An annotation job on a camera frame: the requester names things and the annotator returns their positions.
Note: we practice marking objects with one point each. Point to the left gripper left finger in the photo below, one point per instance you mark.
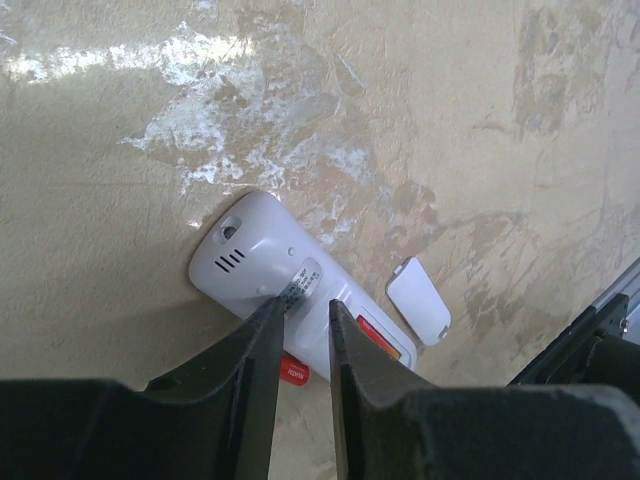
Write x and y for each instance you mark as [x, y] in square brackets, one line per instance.
[212, 417]

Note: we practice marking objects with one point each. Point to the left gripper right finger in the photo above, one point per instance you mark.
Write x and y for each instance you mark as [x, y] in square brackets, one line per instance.
[390, 423]

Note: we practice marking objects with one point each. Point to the white remote control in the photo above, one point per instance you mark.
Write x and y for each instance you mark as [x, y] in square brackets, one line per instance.
[257, 250]

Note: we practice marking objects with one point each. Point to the red battery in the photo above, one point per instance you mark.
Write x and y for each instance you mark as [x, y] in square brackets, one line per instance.
[293, 371]
[377, 337]

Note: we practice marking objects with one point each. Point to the white battery cover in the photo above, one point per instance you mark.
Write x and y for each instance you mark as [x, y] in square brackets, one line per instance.
[415, 297]

